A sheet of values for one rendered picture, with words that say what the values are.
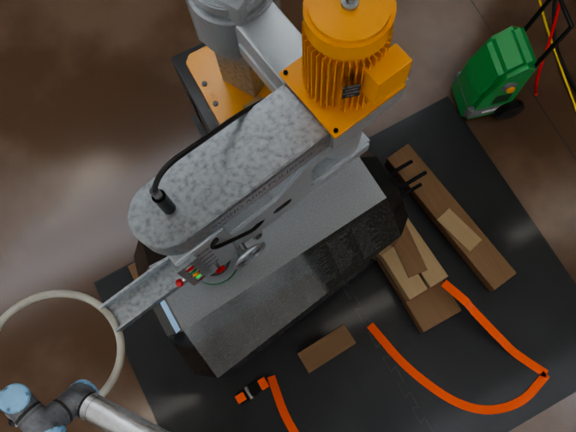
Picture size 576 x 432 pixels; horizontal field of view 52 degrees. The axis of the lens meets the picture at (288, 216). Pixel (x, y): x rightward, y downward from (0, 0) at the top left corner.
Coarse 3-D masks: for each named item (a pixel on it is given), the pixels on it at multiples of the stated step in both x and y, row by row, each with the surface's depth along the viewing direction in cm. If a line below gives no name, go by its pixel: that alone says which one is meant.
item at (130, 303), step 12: (156, 264) 229; (168, 264) 234; (144, 276) 228; (156, 276) 232; (168, 276) 232; (180, 276) 232; (132, 288) 230; (144, 288) 231; (156, 288) 231; (168, 288) 231; (108, 300) 226; (120, 300) 230; (132, 300) 230; (144, 300) 230; (156, 300) 225; (120, 312) 229; (132, 312) 229; (144, 312) 226; (120, 324) 227
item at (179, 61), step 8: (192, 48) 294; (200, 48) 294; (176, 56) 293; (184, 56) 293; (176, 64) 292; (184, 64) 292; (184, 72) 290; (184, 80) 289; (192, 80) 289; (184, 88) 314; (192, 88) 288; (192, 96) 287; (200, 96) 287; (192, 104) 321; (200, 104) 286; (200, 112) 285; (208, 112) 284; (200, 120) 339; (208, 120) 283; (216, 120) 283; (200, 128) 361; (208, 128) 283
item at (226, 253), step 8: (216, 232) 188; (224, 232) 192; (208, 240) 188; (224, 240) 199; (200, 248) 188; (224, 248) 207; (232, 248) 214; (168, 256) 187; (176, 256) 186; (184, 256) 186; (200, 256) 196; (208, 256) 203; (216, 256) 209; (224, 256) 216; (232, 256) 225; (176, 264) 186; (208, 264) 211; (224, 264) 226
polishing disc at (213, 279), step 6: (234, 258) 253; (228, 264) 252; (228, 270) 252; (234, 270) 252; (210, 276) 251; (216, 276) 251; (222, 276) 251; (228, 276) 251; (210, 282) 251; (216, 282) 250
